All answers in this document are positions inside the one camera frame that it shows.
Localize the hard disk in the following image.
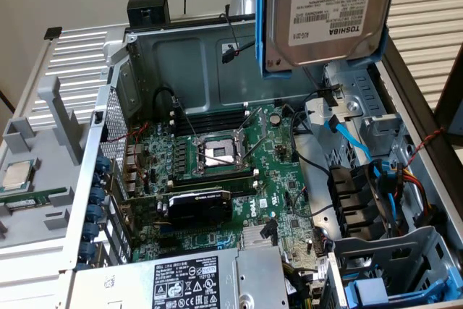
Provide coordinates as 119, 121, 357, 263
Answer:
255, 0, 401, 80

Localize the coloured disk power wire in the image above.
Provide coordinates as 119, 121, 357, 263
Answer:
394, 161, 435, 218

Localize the empty blue disk carrier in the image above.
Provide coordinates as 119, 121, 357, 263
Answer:
345, 258, 456, 305

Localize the CPU socket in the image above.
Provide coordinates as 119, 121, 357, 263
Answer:
192, 130, 254, 177

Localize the thin locking lever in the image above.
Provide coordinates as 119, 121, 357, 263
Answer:
242, 130, 271, 164
171, 96, 199, 139

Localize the silver socket cover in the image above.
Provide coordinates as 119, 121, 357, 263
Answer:
234, 106, 269, 143

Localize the green RAM stick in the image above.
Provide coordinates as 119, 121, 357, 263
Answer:
171, 173, 255, 186
0, 187, 69, 211

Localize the green motherboard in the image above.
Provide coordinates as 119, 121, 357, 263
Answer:
122, 103, 336, 279

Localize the black graphics card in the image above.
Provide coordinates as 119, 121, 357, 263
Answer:
124, 186, 233, 231

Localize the open PC case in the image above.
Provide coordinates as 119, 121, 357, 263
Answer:
59, 0, 463, 309

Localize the white case sticker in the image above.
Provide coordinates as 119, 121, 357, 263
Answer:
216, 40, 241, 53

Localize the black plastic latch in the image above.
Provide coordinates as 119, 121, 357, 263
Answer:
315, 83, 344, 108

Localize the silver heat sink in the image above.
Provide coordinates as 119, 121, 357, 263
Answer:
240, 222, 279, 251

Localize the black fan shroud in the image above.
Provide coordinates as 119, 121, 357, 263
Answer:
326, 164, 386, 241

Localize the silver power supply unit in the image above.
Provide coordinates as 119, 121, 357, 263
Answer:
70, 246, 291, 309

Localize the white barcode tag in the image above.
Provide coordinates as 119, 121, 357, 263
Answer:
315, 255, 331, 284

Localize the grey parts rack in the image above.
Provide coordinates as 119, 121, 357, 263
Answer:
0, 76, 91, 252

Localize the small black clip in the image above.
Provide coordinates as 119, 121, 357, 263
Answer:
43, 26, 64, 41

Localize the silver CPU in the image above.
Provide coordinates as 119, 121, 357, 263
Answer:
1, 159, 37, 192

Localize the thin black wire with plug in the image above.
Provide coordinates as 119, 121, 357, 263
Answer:
218, 12, 242, 66

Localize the black looped cable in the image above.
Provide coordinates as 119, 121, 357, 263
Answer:
152, 85, 182, 124

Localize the long black cable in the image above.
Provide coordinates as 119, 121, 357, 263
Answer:
237, 39, 343, 93

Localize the black cable with flat plug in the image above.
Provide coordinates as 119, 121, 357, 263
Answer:
260, 218, 279, 249

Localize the thin red wire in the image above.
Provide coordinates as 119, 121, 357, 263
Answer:
107, 122, 150, 182

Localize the yellow black wire bundle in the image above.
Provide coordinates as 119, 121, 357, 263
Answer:
281, 260, 319, 309

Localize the black box bracket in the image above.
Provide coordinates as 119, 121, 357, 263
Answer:
126, 0, 171, 30

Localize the red black twisted wire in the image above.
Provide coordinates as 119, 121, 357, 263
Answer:
404, 126, 446, 172

